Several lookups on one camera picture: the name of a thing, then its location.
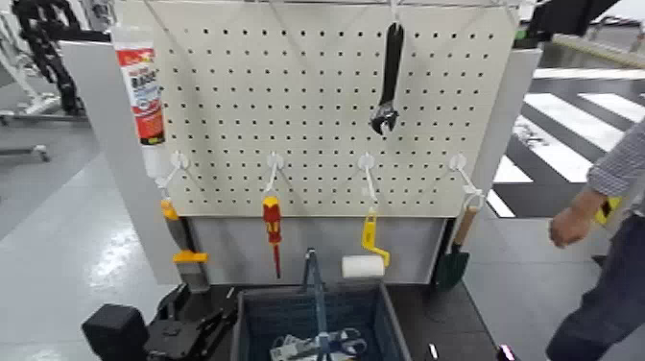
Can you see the small white wrench hook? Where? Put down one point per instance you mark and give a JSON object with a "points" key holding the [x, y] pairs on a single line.
{"points": [[394, 10]]}

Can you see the person in grey shirt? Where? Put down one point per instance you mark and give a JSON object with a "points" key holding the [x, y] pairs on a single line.
{"points": [[609, 302]]}

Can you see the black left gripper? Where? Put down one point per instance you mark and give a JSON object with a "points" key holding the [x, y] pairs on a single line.
{"points": [[174, 340]]}

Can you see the grey side panel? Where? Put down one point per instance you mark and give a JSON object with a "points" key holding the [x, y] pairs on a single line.
{"points": [[111, 151], [509, 101]]}

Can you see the red yellow screwdriver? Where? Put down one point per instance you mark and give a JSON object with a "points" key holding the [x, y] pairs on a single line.
{"points": [[272, 219]]}

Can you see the grey lower back panel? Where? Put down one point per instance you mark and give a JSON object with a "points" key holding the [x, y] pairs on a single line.
{"points": [[312, 237]]}

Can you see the blue grey crate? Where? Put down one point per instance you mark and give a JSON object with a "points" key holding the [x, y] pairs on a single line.
{"points": [[390, 322]]}

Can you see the person's forearm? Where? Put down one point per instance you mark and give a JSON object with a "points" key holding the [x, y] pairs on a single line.
{"points": [[589, 201]]}

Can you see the beige perforated pegboard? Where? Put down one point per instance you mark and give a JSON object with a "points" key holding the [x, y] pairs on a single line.
{"points": [[312, 151]]}

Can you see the yellow black striped barrier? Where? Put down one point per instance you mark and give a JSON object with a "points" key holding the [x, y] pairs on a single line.
{"points": [[609, 210]]}

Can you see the white metal frame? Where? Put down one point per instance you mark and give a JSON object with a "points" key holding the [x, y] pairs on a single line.
{"points": [[20, 75]]}

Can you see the person's bare hand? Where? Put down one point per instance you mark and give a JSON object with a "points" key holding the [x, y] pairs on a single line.
{"points": [[568, 229]]}

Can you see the small pink light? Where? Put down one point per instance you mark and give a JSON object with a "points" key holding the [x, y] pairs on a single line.
{"points": [[505, 352]]}

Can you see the black monitor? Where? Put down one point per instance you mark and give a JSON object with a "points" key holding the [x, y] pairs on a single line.
{"points": [[564, 17]]}

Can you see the white red sealant tube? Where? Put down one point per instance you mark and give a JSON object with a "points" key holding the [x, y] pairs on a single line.
{"points": [[143, 91]]}

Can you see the white packaged item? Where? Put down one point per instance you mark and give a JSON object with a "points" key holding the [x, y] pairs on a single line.
{"points": [[292, 349]]}

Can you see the black adjustable wrench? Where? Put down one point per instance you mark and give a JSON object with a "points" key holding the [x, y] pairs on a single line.
{"points": [[390, 75]]}

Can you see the white pegboard hook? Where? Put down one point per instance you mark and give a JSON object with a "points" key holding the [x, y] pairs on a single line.
{"points": [[366, 162], [178, 161], [458, 162], [274, 162]]}

